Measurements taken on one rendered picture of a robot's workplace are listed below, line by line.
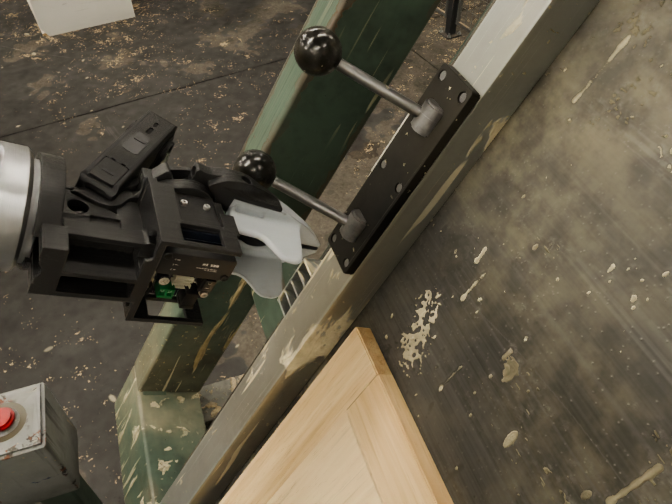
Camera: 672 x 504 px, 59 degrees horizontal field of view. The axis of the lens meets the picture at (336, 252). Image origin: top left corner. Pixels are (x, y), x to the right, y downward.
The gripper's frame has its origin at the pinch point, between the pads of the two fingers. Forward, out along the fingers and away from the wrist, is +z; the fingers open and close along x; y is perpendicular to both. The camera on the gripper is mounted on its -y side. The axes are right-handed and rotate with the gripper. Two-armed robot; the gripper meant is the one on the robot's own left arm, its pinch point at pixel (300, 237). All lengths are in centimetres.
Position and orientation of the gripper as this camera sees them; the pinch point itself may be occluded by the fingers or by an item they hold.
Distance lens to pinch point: 48.0
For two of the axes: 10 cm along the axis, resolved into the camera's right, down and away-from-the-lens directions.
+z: 8.1, 1.4, 5.7
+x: 4.8, -7.1, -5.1
